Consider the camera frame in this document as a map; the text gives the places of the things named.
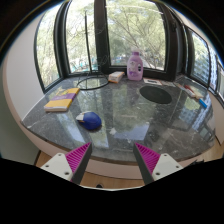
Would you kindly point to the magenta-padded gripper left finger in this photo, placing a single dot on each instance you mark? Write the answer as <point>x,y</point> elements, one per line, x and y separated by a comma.
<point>60,165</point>

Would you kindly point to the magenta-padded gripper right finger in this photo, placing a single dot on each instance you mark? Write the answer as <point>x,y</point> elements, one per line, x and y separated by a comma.
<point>165,165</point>

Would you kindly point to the blue and white computer mouse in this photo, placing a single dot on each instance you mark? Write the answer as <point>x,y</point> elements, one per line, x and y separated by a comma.
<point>90,120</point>

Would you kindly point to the round black mouse pad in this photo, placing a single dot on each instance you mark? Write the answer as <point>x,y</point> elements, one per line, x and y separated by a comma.
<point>155,94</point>

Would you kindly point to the small blue and white box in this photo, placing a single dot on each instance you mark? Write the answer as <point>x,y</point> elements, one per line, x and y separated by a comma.
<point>203,103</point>

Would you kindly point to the thin colourful book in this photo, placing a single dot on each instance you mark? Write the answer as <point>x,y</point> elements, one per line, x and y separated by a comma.
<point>181,87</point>

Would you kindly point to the printed paper leaflet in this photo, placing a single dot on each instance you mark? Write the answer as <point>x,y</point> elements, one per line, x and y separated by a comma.
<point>168,83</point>

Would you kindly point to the orange and white carton box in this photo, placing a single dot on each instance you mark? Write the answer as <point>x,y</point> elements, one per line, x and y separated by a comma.
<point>116,77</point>

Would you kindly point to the purple detergent bottle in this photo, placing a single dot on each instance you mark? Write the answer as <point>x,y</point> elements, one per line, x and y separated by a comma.
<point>135,68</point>

